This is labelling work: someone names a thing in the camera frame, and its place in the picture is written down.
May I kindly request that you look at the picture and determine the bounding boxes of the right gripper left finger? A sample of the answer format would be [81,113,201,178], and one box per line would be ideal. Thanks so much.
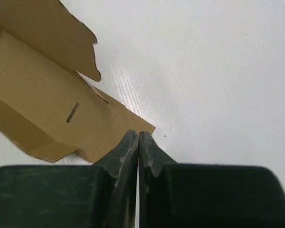
[0,130,138,228]

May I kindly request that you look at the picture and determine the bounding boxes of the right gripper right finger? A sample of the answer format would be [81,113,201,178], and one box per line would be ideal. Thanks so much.
[138,132,285,228]

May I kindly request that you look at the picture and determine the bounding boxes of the cardboard box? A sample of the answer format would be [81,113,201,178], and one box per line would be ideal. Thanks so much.
[0,0,155,163]

